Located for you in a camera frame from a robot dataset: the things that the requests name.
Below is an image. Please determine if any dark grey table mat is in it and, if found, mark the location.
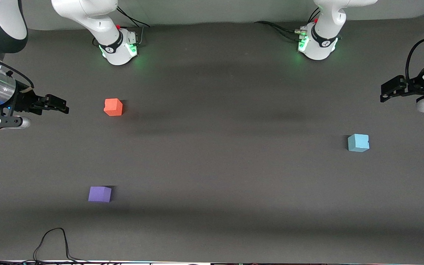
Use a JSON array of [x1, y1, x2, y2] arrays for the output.
[[0, 15, 424, 263]]

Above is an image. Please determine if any purple foam block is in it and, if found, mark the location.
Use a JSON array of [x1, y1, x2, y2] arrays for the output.
[[88, 186, 112, 203]]

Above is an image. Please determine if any light blue foam block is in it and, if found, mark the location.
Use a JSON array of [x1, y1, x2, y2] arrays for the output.
[[347, 134, 370, 152]]

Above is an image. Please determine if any orange foam block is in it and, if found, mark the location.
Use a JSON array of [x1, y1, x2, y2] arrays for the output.
[[104, 98, 123, 117]]

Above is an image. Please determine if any black base cable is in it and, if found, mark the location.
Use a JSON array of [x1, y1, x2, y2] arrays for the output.
[[116, 6, 150, 45], [254, 7, 322, 42]]

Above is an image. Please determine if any thin loose black cable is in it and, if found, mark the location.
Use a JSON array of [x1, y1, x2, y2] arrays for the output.
[[33, 227, 89, 264]]

